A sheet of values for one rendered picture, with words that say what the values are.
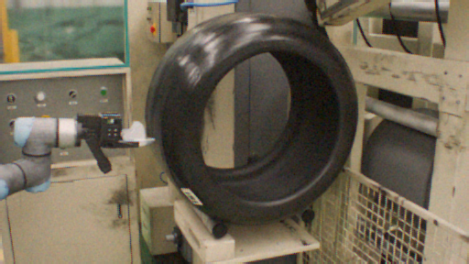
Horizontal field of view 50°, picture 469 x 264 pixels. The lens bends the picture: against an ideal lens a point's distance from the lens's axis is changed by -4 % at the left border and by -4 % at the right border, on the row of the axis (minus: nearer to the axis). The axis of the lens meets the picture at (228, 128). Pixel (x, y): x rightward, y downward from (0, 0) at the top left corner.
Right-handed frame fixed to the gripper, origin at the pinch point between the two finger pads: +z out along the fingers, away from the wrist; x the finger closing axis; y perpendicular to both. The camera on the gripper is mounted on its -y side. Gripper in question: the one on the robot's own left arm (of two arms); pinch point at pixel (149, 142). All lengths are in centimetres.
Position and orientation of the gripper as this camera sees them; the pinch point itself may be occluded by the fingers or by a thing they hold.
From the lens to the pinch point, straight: 140.6
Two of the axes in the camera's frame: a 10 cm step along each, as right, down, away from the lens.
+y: 1.0, -9.7, -2.0
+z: 9.3, 0.2, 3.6
